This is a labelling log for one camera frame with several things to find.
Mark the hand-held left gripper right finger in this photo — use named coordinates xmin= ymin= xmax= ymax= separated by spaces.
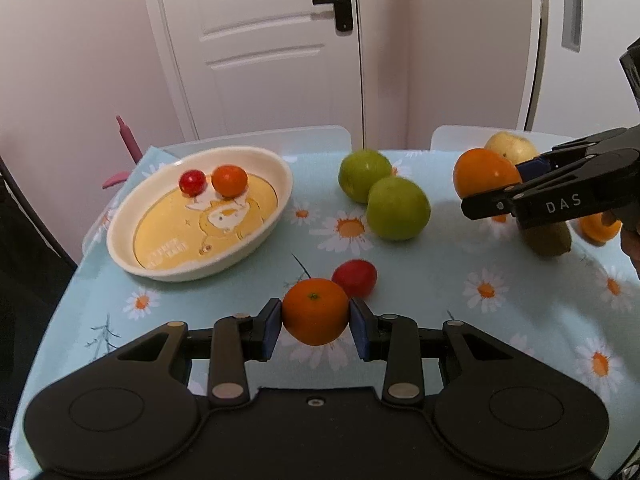
xmin=350 ymin=298 xmax=521 ymax=404

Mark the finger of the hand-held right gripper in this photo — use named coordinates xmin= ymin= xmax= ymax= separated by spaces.
xmin=461 ymin=149 xmax=640 ymax=231
xmin=515 ymin=127 xmax=640 ymax=181

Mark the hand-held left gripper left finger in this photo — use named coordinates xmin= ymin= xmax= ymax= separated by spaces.
xmin=107 ymin=298 xmax=284 ymax=407

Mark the yellow apple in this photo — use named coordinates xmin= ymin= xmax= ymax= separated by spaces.
xmin=484 ymin=131 xmax=541 ymax=167

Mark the brown kiwi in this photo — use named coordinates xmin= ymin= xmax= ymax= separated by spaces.
xmin=522 ymin=220 xmax=573 ymax=257

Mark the orange tangerine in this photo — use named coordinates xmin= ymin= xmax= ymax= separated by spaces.
xmin=282 ymin=278 xmax=349 ymax=346

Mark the large orange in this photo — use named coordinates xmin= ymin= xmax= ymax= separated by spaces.
xmin=453 ymin=148 xmax=523 ymax=223

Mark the small orange persimmon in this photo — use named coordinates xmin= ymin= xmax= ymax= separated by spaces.
xmin=577 ymin=211 xmax=623 ymax=246

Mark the green apple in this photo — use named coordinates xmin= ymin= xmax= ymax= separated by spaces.
xmin=338 ymin=149 xmax=394 ymax=204
xmin=366 ymin=176 xmax=431 ymax=241

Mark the cream oval plate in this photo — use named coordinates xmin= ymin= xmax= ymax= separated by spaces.
xmin=106 ymin=146 xmax=294 ymax=282

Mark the daisy print blue tablecloth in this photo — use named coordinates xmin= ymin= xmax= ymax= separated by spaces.
xmin=7 ymin=132 xmax=640 ymax=480

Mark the small orange tomato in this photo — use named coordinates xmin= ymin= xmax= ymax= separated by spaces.
xmin=211 ymin=165 xmax=249 ymax=198

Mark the red cherry tomato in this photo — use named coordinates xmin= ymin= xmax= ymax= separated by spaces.
xmin=179 ymin=170 xmax=207 ymax=197

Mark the dark cloth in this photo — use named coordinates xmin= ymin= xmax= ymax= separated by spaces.
xmin=0 ymin=155 xmax=79 ymax=466

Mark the white panel door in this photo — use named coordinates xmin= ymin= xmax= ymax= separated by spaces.
xmin=150 ymin=0 xmax=367 ymax=140

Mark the grey recessed cabinet handle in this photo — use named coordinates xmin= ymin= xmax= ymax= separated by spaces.
xmin=562 ymin=0 xmax=584 ymax=51

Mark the pink long-handled tool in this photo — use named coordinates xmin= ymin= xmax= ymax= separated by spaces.
xmin=102 ymin=115 xmax=143 ymax=191

